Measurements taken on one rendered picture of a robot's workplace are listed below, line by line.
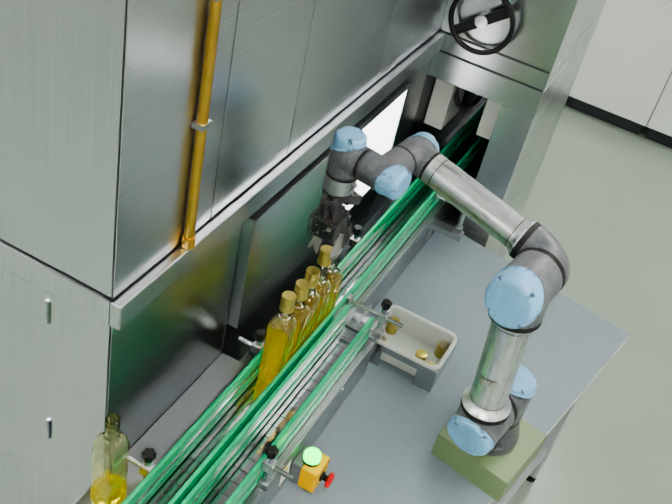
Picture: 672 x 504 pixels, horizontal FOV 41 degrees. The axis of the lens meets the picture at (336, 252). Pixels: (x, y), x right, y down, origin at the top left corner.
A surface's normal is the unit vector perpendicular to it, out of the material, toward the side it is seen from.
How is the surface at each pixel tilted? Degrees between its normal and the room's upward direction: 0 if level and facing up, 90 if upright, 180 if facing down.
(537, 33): 90
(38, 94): 90
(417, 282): 0
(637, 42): 90
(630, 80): 90
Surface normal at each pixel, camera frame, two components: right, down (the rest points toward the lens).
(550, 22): -0.45, 0.49
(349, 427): 0.19, -0.76
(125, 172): 0.87, 0.42
